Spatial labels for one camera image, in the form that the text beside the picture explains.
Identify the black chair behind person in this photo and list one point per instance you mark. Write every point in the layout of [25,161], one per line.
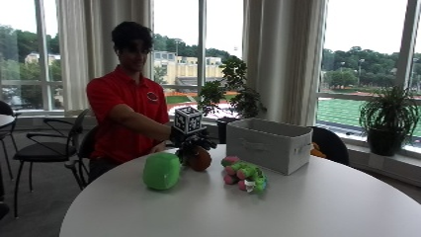
[85,154]

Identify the green and pink soft toy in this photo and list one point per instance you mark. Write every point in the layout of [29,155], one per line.
[245,173]

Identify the black metal chair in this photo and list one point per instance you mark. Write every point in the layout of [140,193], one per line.
[48,149]

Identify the white cube with black markers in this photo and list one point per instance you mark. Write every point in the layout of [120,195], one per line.
[188,119]

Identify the spiky potted plant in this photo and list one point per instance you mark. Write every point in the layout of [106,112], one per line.
[387,118]

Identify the white curtain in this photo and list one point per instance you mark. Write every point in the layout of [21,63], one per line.
[285,59]
[100,49]

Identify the tall leafy potted plant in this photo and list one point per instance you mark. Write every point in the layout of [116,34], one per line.
[232,92]

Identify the green rounded soft toy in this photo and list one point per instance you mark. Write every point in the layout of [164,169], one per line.
[161,171]

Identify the grey fabric storage box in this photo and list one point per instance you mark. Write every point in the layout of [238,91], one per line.
[268,144]

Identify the orange soft toy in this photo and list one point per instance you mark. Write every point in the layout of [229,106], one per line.
[316,150]

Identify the black chair with rounded back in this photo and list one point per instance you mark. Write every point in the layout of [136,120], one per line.
[330,144]

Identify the brown round soft toy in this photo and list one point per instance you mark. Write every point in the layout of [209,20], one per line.
[198,159]

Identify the the person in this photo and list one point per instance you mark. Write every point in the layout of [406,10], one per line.
[125,98]

